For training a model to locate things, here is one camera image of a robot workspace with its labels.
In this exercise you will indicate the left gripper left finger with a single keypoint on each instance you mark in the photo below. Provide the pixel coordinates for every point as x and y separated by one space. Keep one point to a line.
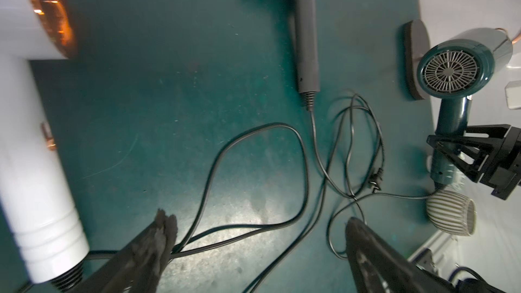
139 265

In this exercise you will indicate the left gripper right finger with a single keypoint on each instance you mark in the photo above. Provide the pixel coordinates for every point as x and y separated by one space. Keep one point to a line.
377 267

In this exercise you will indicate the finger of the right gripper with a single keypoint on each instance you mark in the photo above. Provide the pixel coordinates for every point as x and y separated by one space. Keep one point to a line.
492 135
468 160

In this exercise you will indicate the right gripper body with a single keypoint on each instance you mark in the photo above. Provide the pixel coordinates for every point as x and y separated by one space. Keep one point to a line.
503 174

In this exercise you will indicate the green hair dryer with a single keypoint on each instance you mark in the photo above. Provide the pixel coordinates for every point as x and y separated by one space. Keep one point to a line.
454 71

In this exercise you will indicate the grey hair dryer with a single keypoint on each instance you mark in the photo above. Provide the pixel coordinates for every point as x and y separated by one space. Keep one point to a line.
308 71

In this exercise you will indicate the white hair dryer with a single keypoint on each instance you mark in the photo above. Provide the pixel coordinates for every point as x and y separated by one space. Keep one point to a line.
35 196

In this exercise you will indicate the black ornate jewelry stand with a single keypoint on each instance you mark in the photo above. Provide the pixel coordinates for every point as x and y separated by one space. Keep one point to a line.
416 45

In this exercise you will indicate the green table mat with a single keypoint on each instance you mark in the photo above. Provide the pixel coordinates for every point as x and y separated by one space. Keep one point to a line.
159 87

